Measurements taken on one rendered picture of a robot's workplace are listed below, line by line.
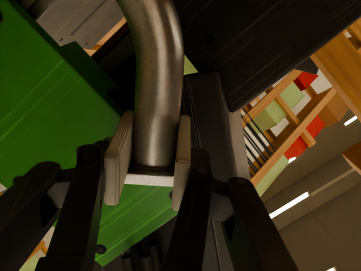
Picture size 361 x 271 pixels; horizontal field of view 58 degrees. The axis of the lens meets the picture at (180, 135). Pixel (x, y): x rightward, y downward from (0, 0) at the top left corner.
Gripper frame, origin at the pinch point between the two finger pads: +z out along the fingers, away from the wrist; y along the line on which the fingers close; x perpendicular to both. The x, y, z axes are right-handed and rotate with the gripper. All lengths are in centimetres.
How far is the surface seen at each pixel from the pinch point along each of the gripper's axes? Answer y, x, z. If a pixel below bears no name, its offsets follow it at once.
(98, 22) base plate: -19, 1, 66
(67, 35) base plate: -25, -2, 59
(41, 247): -223, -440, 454
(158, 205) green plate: 0.5, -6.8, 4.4
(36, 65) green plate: -8.6, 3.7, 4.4
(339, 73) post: 45, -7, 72
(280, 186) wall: 324, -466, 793
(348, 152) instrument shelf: 40, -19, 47
